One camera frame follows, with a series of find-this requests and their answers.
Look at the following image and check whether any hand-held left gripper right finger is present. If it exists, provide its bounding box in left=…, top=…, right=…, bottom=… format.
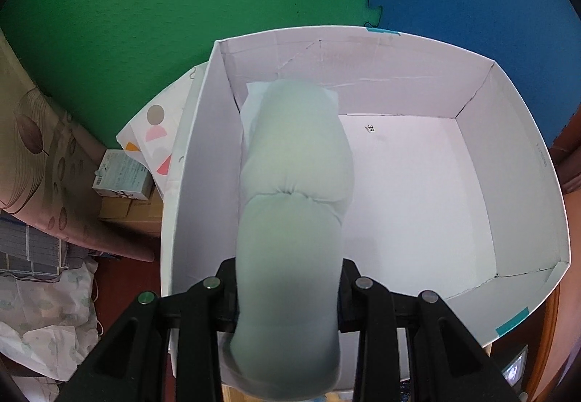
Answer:
left=338, top=258, right=527, bottom=402

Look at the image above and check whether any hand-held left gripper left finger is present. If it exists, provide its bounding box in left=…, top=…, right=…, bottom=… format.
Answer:
left=54, top=258, right=241, bottom=402

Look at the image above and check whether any light green underwear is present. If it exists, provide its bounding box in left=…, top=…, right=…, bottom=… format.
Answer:
left=226, top=79, right=355, bottom=400

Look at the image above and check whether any white cardboard box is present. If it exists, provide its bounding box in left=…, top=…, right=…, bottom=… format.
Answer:
left=160, top=25, right=570, bottom=394

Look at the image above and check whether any brown cardboard box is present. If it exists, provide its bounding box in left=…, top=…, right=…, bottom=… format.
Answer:
left=98, top=186, right=164, bottom=223

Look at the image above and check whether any small white carton box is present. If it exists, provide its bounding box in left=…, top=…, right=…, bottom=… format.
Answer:
left=92, top=149, right=155, bottom=198

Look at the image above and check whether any white shape-patterned sheet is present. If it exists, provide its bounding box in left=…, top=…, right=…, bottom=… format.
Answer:
left=117, top=64, right=210, bottom=194

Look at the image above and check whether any shiny grey object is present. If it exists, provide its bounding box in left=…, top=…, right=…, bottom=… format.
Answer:
left=497, top=345, right=531, bottom=388

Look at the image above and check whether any white folded cloth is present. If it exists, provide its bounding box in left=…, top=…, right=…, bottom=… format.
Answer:
left=239, top=82, right=340, bottom=149

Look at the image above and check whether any white plastic bag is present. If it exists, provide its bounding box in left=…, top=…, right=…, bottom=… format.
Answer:
left=0, top=257, right=101, bottom=382

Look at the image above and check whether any leaf-patterned rolled mat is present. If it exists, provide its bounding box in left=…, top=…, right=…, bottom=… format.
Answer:
left=0, top=28, right=157, bottom=262

